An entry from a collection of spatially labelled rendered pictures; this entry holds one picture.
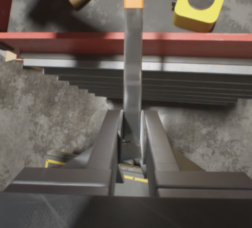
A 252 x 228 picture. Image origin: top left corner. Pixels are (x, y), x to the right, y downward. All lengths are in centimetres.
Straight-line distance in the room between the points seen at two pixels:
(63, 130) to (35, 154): 28
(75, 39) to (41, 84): 119
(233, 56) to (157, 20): 16
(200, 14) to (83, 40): 21
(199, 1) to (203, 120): 99
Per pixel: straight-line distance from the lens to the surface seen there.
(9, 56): 148
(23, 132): 158
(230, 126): 132
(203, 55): 38
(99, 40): 34
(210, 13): 35
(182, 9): 35
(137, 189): 97
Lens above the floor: 123
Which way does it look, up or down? 79 degrees down
